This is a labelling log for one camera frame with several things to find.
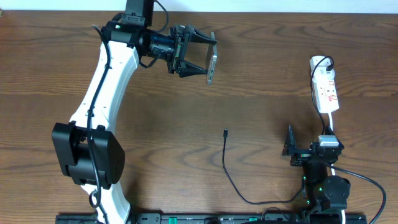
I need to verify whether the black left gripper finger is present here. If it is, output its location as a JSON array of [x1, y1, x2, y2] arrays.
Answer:
[[177, 61, 207, 78], [185, 25, 217, 44]]

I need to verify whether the black USB charging cable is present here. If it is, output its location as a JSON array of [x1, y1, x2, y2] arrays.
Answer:
[[221, 55, 335, 206]]

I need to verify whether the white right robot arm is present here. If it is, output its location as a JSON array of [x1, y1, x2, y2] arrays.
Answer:
[[282, 126, 351, 223]]

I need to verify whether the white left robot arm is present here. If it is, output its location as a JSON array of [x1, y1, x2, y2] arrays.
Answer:
[[52, 0, 217, 223]]

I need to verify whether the white power strip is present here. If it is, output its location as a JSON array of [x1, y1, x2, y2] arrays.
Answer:
[[310, 55, 340, 114]]

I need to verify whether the white power strip cord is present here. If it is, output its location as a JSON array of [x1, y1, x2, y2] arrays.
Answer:
[[327, 112, 347, 224]]

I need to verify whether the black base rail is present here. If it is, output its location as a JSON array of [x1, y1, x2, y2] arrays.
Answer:
[[55, 211, 368, 224]]

